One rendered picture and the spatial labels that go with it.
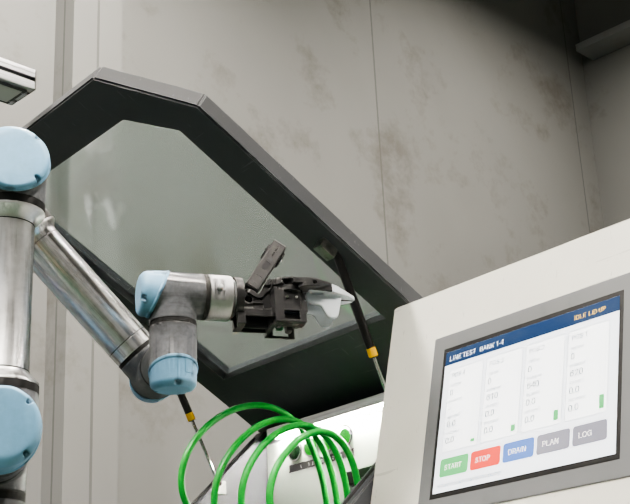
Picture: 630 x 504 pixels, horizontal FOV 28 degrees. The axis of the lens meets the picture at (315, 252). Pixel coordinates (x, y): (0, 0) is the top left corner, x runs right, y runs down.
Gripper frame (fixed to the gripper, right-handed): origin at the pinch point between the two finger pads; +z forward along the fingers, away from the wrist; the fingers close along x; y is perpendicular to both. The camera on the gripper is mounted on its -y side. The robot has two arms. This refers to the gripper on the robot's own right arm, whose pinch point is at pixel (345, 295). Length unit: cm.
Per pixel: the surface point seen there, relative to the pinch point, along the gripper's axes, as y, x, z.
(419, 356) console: 0.0, -23.3, 23.0
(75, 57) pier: -298, -337, 4
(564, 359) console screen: 14.4, 10.0, 33.4
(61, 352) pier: -146, -360, 2
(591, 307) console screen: 7.1, 15.3, 37.0
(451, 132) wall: -383, -483, 287
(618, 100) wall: -465, -527, 466
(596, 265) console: -0.6, 15.9, 39.3
